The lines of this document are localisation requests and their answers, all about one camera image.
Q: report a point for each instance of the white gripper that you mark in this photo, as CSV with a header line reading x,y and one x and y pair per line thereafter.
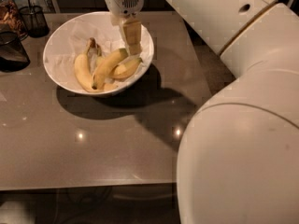
x,y
123,2

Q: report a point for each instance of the long banana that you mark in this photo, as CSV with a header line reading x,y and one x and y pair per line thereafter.
x,y
103,69

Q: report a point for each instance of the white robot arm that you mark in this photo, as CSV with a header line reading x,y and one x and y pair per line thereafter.
x,y
238,159

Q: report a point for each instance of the right small banana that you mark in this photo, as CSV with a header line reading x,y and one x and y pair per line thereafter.
x,y
125,70

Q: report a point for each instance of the white paper bowl liner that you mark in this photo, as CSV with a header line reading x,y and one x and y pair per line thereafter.
x,y
70,39

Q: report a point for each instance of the left curved banana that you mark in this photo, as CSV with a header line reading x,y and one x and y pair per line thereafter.
x,y
82,68

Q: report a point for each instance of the white bowl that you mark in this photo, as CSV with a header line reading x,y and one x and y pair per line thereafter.
x,y
87,55

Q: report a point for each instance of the black mesh pen cup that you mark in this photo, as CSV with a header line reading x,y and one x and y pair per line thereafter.
x,y
34,20

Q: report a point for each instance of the jar with brown contents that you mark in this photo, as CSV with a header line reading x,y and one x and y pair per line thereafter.
x,y
10,16

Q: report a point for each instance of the dark glass container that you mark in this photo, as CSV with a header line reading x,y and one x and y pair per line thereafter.
x,y
13,56

